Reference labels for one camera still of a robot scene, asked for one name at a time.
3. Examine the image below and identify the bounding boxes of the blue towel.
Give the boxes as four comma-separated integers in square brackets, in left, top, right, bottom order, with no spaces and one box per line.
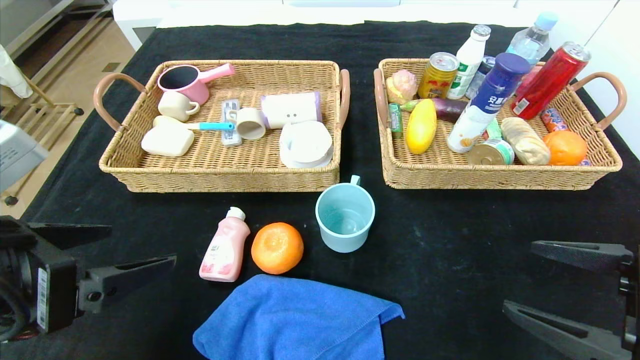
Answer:
[192,274,406,360]

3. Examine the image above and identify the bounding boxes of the cream brush teal handle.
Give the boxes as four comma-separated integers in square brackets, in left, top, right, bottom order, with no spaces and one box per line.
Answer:
[151,115,235,132]

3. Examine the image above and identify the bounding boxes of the teal plastic mug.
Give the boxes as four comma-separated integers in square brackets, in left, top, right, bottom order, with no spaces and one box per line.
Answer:
[315,175,376,254]

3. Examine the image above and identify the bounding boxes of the white round container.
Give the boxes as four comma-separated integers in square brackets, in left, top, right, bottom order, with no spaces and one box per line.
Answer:
[278,120,334,169]

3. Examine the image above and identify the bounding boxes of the pink lotion bottle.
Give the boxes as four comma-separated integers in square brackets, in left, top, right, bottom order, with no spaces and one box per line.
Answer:
[199,207,251,283]

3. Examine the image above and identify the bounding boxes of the tall red drink can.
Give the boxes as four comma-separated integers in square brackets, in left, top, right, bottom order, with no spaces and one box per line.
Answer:
[510,42,591,121]

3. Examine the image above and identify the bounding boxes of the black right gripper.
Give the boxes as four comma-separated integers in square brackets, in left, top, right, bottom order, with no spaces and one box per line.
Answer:
[502,240,640,360]

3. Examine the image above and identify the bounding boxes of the orange blue snack packet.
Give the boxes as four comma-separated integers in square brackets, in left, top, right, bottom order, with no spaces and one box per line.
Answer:
[540,107,569,133]

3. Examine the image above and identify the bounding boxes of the beige bread loaf toy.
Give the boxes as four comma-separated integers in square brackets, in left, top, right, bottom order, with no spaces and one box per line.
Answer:
[500,117,551,166]

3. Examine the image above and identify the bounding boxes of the cream rounded soap box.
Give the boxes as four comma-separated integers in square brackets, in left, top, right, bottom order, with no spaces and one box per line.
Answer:
[140,125,195,158]

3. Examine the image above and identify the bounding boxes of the green gum pack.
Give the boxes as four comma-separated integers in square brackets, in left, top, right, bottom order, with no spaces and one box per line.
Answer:
[388,103,404,139]

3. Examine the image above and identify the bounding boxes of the gold drink can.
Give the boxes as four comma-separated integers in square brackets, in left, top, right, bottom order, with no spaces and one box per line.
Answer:
[417,52,459,99]

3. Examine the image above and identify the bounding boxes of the purple eggplant toy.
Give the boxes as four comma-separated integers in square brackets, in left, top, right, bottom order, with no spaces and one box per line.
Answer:
[400,97,468,124]

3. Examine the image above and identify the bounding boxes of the orange tangerine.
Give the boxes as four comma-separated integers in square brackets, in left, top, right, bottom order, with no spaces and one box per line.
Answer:
[250,222,304,275]
[543,130,588,166]

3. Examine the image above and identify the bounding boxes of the cream mug with handle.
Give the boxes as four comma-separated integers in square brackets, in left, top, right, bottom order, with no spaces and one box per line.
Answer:
[157,90,201,123]

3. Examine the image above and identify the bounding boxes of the yellow mango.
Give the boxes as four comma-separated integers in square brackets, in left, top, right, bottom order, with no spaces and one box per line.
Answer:
[403,98,437,155]

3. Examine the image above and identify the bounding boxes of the small blue lidded jar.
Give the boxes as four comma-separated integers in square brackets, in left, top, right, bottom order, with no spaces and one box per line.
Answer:
[465,56,496,99]

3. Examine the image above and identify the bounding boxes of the white purple tissue pack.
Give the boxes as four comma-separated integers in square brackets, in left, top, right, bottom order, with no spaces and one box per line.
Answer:
[260,91,322,130]

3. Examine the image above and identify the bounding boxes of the clear water bottle blue cap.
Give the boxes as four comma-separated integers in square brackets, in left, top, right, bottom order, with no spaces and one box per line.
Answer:
[506,12,557,66]

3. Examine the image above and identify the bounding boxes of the white hanging cloth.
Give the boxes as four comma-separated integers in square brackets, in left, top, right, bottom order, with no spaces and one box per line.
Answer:
[0,44,33,99]

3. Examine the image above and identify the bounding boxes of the rectangular wicker basket brown handles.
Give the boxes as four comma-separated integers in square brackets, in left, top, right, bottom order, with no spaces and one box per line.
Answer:
[93,60,350,194]
[373,58,627,191]

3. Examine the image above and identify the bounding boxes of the white grey razor pack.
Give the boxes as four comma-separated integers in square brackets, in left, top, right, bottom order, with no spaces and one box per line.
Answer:
[220,99,243,147]

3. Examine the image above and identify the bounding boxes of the white bottle dark blue cap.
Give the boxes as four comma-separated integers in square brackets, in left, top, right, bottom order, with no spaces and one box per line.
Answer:
[446,52,531,154]

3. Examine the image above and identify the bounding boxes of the white furniture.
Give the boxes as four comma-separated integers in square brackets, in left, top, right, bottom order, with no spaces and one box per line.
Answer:
[112,0,621,51]

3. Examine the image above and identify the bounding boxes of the wooden rack on wheels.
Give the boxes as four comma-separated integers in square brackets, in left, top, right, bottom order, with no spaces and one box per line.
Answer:
[0,75,85,207]

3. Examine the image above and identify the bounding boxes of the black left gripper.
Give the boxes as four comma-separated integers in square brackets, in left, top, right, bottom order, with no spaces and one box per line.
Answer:
[0,221,177,335]

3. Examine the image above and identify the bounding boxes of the pink toy saucepan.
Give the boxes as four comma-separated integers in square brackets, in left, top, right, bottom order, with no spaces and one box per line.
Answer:
[157,63,235,106]

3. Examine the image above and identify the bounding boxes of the small beige cup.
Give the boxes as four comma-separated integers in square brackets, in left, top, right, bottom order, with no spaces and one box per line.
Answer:
[227,107,267,141]

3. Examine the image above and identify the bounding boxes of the white milk bottle green label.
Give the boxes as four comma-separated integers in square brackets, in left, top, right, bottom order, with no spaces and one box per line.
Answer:
[446,25,491,100]

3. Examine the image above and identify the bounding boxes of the green white candy tube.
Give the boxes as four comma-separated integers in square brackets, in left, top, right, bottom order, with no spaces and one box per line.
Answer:
[481,117,502,141]

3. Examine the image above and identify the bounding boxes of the tin can green label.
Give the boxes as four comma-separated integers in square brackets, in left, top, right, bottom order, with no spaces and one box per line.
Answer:
[466,138,515,166]

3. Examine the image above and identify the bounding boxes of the black table cloth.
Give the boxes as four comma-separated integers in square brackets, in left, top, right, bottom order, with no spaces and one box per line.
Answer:
[0,21,640,360]

